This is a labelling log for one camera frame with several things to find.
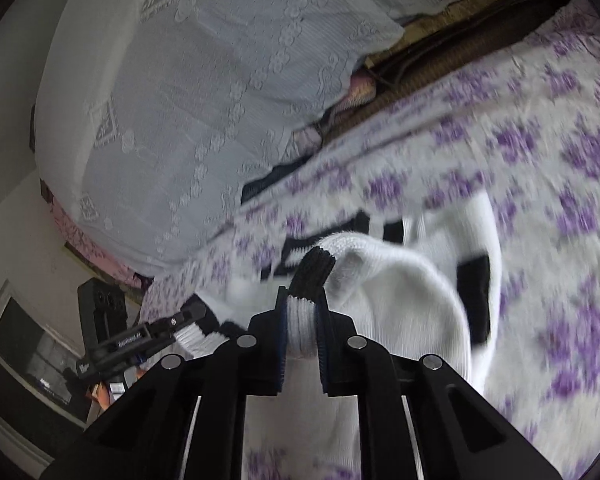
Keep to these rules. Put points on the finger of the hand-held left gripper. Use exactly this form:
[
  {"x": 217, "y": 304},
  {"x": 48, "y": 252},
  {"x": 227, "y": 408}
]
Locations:
[{"x": 190, "y": 316}]

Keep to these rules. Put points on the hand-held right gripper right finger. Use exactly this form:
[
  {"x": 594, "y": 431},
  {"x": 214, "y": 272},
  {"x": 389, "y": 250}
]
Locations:
[{"x": 323, "y": 355}]

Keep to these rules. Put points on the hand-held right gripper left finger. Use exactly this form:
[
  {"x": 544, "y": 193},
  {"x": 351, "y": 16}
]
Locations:
[{"x": 281, "y": 345}]

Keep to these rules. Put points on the white sweater with black trim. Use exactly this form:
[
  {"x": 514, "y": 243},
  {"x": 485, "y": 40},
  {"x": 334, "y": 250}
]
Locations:
[{"x": 405, "y": 300}]

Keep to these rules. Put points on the person's left hand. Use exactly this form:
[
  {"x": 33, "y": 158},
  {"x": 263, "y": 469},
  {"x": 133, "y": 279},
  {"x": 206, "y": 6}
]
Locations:
[{"x": 101, "y": 395}]

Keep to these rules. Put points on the pink bed skirt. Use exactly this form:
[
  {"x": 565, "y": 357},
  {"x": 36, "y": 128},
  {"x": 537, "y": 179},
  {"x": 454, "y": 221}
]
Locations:
[{"x": 95, "y": 247}]

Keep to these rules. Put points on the white framed glass door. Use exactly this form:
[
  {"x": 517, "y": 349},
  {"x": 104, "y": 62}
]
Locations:
[{"x": 25, "y": 360}]

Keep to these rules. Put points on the black cloth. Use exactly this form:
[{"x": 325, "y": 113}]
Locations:
[{"x": 270, "y": 182}]

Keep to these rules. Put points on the white lace cover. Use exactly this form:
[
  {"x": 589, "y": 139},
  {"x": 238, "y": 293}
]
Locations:
[{"x": 205, "y": 110}]

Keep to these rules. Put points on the pink patterned quilt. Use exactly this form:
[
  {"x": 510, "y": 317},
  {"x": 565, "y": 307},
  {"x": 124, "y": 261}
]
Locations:
[{"x": 352, "y": 92}]

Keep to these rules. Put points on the purple floral bedsheet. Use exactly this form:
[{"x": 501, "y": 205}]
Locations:
[{"x": 530, "y": 160}]

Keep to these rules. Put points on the brown woven mat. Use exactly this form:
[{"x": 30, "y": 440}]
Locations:
[{"x": 455, "y": 55}]

